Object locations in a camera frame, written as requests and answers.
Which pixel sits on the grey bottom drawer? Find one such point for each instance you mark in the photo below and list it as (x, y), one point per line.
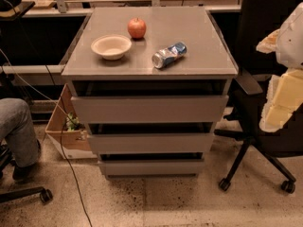
(161, 167)

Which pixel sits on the grey drawer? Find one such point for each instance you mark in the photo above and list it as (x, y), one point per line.
(150, 143)
(148, 109)
(161, 167)

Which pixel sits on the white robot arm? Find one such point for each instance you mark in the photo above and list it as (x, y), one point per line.
(285, 92)

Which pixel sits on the grey drawer cabinet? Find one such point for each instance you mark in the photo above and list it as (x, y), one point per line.
(205, 70)

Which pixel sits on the grey middle drawer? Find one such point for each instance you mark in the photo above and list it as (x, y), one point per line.
(150, 143)

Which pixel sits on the grey top drawer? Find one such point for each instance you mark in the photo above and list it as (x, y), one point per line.
(148, 109)

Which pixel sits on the crushed blue soda can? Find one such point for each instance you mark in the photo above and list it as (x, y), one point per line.
(168, 55)

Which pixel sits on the white paper bowl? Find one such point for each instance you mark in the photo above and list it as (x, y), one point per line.
(111, 47)

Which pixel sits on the red apple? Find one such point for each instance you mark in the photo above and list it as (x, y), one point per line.
(137, 28)

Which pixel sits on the green item in box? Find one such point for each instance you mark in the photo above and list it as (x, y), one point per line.
(71, 122)

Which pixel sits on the cardboard box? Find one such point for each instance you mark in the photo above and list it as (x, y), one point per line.
(71, 144)

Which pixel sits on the person leg in jeans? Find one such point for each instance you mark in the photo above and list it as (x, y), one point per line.
(16, 128)

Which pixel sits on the black shoe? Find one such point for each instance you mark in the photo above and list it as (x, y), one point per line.
(23, 171)

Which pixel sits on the black office chair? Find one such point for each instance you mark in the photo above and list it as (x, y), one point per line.
(259, 18)

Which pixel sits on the black chair base left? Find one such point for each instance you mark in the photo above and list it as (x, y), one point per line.
(5, 159)

